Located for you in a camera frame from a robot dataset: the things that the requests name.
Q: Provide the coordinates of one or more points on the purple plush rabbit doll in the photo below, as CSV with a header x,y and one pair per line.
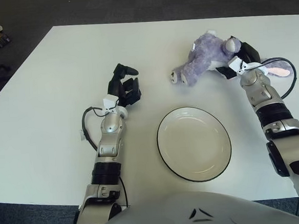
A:
x,y
205,59

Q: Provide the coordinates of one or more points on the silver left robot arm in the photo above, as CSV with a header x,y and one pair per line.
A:
x,y
110,143

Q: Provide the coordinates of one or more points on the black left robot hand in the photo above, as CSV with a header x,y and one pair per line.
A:
x,y
119,89

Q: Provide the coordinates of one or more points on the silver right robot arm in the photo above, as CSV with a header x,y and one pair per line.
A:
x,y
275,113

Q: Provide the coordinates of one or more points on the grey robot torso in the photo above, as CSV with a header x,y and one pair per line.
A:
x,y
172,213

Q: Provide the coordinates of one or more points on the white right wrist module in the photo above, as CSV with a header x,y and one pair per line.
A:
x,y
236,65

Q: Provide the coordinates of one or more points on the white plate with black rim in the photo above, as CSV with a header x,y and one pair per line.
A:
x,y
194,142

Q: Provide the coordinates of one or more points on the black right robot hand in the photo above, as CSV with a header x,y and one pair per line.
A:
x,y
250,52

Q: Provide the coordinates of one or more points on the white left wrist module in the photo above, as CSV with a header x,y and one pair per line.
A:
x,y
110,103

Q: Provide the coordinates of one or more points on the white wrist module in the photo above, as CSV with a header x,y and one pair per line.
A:
x,y
236,65
110,103

